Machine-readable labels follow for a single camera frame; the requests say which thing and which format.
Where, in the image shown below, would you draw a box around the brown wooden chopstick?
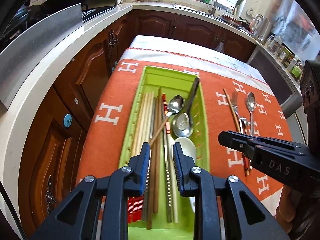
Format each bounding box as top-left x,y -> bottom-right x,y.
223,88 -> 250,176

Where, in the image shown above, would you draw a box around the long silver spoon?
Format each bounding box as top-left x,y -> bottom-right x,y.
246,92 -> 256,136

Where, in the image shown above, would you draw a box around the silver fork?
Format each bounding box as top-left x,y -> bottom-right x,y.
231,92 -> 243,133

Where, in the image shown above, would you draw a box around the small silver spoon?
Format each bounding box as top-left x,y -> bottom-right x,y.
239,117 -> 249,135

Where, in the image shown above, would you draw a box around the kitchen faucet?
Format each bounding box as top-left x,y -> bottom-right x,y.
207,0 -> 217,16

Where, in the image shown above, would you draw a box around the orange H-pattern cloth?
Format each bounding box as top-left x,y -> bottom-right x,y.
78,57 -> 291,210

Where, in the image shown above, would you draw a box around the steel dishwasher front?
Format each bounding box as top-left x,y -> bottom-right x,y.
247,44 -> 304,118

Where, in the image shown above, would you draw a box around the red striped chopstick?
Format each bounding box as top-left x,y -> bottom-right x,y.
127,94 -> 173,223

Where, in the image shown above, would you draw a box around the white ceramic spoon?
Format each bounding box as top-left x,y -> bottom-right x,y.
172,136 -> 197,213

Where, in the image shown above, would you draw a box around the steel chopstick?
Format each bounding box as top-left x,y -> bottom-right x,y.
163,126 -> 172,223

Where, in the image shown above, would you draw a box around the silver spoon in tray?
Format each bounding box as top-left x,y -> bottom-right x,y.
165,95 -> 184,117

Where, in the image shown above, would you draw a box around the crossed wooden chopstick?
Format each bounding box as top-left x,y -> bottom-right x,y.
149,115 -> 170,147

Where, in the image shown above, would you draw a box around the green utensil tray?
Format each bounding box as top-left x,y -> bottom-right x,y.
119,66 -> 210,239

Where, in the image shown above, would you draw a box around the dark wooden chopstick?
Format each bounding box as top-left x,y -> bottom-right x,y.
146,88 -> 162,230

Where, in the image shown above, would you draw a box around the light bamboo chopsticks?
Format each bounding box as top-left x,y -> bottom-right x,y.
130,92 -> 154,157

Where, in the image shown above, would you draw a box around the steel kettle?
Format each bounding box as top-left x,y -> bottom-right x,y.
251,14 -> 272,44

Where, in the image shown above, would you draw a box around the black handled steel ladle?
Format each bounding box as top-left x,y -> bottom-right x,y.
171,77 -> 200,138

